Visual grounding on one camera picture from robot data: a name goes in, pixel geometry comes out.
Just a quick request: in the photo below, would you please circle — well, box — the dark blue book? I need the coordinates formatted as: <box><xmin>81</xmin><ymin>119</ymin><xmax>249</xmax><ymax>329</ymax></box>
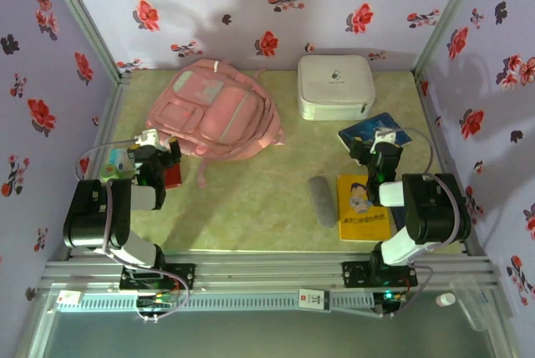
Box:
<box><xmin>337</xmin><ymin>112</ymin><xmax>414</xmax><ymax>154</ymax></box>

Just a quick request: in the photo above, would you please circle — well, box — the small red box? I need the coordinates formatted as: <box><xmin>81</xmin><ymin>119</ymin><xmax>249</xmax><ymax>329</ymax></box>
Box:
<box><xmin>164</xmin><ymin>163</ymin><xmax>184</xmax><ymax>190</ymax></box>

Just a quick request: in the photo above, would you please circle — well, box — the dark blue notebook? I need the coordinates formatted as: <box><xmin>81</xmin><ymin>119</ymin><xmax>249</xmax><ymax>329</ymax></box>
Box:
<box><xmin>388</xmin><ymin>206</ymin><xmax>409</xmax><ymax>232</ymax></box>

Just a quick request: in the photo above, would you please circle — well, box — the grey pencil case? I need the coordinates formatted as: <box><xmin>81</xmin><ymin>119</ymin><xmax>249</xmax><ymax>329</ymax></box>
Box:
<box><xmin>308</xmin><ymin>175</ymin><xmax>338</xmax><ymax>228</ymax></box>

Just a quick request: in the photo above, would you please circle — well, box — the pink school backpack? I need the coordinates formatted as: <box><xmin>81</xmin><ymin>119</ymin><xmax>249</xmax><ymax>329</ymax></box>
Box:
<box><xmin>145</xmin><ymin>58</ymin><xmax>288</xmax><ymax>190</ymax></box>

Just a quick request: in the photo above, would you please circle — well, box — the yellow book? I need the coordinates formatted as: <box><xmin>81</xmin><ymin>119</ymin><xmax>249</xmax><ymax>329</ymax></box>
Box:
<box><xmin>336</xmin><ymin>173</ymin><xmax>393</xmax><ymax>243</ymax></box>

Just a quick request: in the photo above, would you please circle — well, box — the green bottle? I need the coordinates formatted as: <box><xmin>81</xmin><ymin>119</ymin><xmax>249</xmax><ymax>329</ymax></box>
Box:
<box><xmin>99</xmin><ymin>163</ymin><xmax>137</xmax><ymax>182</ymax></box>

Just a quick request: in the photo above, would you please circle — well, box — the white zip case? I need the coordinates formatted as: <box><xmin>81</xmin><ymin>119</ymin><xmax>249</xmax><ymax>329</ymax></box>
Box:
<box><xmin>296</xmin><ymin>54</ymin><xmax>376</xmax><ymax>121</ymax></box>

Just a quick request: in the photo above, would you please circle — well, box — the white label card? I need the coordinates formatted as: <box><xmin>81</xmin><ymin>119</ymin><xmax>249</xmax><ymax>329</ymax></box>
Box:
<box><xmin>298</xmin><ymin>288</ymin><xmax>331</xmax><ymax>312</ymax></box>

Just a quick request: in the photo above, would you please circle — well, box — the white tag with red mark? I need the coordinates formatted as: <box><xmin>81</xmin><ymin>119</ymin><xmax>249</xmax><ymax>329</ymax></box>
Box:
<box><xmin>56</xmin><ymin>290</ymin><xmax>83</xmax><ymax>307</ymax></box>

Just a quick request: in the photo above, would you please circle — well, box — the clear plastic container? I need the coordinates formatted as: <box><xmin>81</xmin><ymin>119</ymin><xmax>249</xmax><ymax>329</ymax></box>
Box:
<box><xmin>449</xmin><ymin>274</ymin><xmax>515</xmax><ymax>332</ymax></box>

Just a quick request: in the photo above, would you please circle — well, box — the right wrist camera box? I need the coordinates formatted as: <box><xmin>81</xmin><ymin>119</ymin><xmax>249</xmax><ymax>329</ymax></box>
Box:
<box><xmin>373</xmin><ymin>126</ymin><xmax>398</xmax><ymax>145</ymax></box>

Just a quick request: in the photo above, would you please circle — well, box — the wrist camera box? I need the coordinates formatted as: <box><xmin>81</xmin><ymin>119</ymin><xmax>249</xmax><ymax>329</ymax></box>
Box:
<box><xmin>133</xmin><ymin>127</ymin><xmax>162</xmax><ymax>149</ymax></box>
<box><xmin>373</xmin><ymin>126</ymin><xmax>398</xmax><ymax>145</ymax></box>

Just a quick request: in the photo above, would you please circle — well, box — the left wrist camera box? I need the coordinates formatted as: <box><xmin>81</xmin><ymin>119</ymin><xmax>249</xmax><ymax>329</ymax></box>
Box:
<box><xmin>133</xmin><ymin>127</ymin><xmax>162</xmax><ymax>149</ymax></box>

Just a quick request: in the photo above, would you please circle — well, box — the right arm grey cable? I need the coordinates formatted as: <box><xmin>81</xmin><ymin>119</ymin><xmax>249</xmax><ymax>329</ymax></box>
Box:
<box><xmin>378</xmin><ymin>125</ymin><xmax>463</xmax><ymax>320</ymax></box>

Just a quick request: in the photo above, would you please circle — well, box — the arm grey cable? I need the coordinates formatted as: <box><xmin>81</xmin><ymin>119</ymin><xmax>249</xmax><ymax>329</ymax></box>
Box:
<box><xmin>74</xmin><ymin>140</ymin><xmax>191</xmax><ymax>324</ymax></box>
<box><xmin>378</xmin><ymin>125</ymin><xmax>463</xmax><ymax>320</ymax></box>

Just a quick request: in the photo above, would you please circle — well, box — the left arm grey cable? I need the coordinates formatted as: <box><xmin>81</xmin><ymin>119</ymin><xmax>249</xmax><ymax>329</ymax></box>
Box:
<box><xmin>74</xmin><ymin>140</ymin><xmax>191</xmax><ymax>324</ymax></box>

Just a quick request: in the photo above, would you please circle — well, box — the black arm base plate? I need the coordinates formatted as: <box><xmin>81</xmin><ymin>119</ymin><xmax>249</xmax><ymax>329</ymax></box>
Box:
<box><xmin>341</xmin><ymin>260</ymin><xmax>419</xmax><ymax>289</ymax></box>
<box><xmin>120</xmin><ymin>263</ymin><xmax>196</xmax><ymax>291</ymax></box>

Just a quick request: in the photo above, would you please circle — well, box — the aluminium frame rail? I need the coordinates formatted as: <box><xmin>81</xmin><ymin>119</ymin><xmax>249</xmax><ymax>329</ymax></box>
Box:
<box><xmin>41</xmin><ymin>252</ymin><xmax>501</xmax><ymax>292</ymax></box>

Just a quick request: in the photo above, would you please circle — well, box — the grey slotted cable duct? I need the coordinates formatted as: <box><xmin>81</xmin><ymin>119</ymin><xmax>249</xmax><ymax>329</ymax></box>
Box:
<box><xmin>56</xmin><ymin>290</ymin><xmax>375</xmax><ymax>313</ymax></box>

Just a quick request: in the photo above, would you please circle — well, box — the aluminium frame post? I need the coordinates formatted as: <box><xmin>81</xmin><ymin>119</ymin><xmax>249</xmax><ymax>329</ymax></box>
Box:
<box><xmin>39</xmin><ymin>0</ymin><xmax>129</xmax><ymax>81</ymax></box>
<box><xmin>413</xmin><ymin>0</ymin><xmax>490</xmax><ymax>77</ymax></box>

